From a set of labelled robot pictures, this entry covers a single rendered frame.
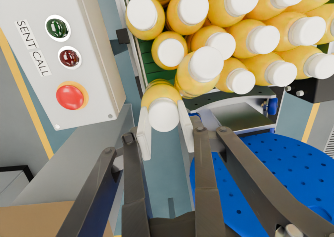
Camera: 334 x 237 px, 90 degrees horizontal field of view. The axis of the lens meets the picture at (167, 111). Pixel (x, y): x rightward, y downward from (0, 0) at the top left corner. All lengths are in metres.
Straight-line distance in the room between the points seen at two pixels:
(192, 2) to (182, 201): 2.11
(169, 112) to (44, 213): 0.47
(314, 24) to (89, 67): 0.33
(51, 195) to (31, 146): 1.24
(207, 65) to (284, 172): 0.27
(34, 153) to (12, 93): 0.58
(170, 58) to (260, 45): 0.14
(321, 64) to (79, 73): 0.37
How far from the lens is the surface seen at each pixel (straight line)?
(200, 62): 0.21
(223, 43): 0.28
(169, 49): 0.26
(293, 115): 1.96
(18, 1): 0.29
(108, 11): 1.38
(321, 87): 0.50
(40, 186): 0.86
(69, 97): 0.27
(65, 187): 0.79
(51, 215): 0.58
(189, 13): 0.26
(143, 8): 0.26
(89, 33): 0.26
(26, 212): 0.63
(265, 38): 0.30
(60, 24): 0.25
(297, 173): 0.41
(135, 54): 0.36
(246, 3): 0.29
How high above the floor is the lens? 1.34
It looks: 66 degrees down
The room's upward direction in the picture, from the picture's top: 171 degrees clockwise
